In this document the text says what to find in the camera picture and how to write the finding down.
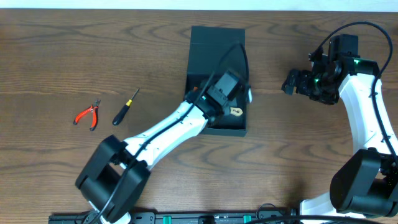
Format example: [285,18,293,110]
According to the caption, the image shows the orange scraper wooden handle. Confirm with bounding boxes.
[192,86,244,118]

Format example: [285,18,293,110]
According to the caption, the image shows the black yellow screwdriver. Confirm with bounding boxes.
[112,88,140,126]

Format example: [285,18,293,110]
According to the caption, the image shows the red handled pliers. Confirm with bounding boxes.
[73,99,101,131]

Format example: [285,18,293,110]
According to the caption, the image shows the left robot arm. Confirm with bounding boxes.
[75,70,251,223]

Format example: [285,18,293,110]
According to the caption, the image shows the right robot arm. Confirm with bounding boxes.
[282,34,397,218]

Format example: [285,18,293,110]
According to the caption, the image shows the dark green open box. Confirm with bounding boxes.
[185,26,249,137]

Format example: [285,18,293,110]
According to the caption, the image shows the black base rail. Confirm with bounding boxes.
[48,207,299,224]

